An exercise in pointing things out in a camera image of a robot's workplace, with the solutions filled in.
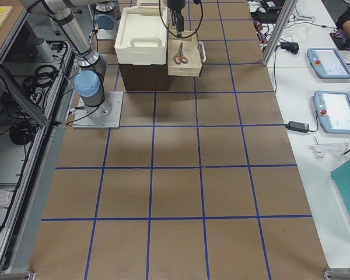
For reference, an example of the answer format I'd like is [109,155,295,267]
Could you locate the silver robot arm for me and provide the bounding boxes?
[94,1,121,34]
[21,1,185,114]

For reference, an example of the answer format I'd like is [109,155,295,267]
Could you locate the blue teach pendant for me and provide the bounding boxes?
[313,90,350,135]
[307,48,350,79]

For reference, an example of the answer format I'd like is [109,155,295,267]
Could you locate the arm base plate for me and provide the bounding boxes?
[72,92,124,129]

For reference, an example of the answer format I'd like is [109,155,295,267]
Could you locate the lower blue teach pendant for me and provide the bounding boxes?
[313,90,350,135]

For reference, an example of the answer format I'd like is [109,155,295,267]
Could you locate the grey orange scissors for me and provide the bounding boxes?
[174,43,188,65]

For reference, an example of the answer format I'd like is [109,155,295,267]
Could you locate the black power brick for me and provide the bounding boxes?
[285,121,310,133]

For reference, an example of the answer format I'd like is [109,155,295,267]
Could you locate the wooden drawer with white handle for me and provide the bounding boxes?
[167,31,206,77]

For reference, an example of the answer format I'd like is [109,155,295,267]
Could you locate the clear acrylic part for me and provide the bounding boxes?
[309,137,350,160]

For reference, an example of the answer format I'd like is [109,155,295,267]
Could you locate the upper blue teach pendant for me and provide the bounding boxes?
[307,48,350,79]

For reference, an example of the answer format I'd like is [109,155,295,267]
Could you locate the dark wooden drawer cabinet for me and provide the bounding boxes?
[119,64,169,92]

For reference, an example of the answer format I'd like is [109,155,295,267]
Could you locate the cream plastic storage box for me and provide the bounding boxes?
[114,1,167,65]

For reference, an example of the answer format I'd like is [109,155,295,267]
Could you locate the aluminium frame post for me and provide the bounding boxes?
[261,0,297,67]

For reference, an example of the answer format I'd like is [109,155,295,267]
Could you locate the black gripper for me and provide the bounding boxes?
[167,0,186,38]

